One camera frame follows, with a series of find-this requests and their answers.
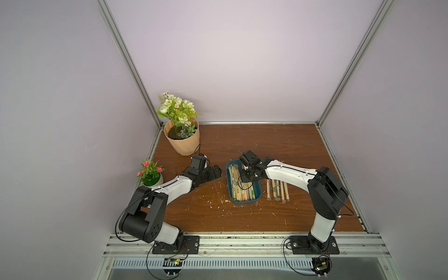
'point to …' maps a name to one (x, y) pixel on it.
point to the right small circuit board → (321, 265)
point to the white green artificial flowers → (181, 111)
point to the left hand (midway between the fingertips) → (217, 171)
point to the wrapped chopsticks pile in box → (241, 191)
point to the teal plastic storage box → (258, 190)
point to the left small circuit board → (172, 262)
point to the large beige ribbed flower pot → (188, 146)
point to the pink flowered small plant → (150, 174)
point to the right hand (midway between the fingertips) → (243, 172)
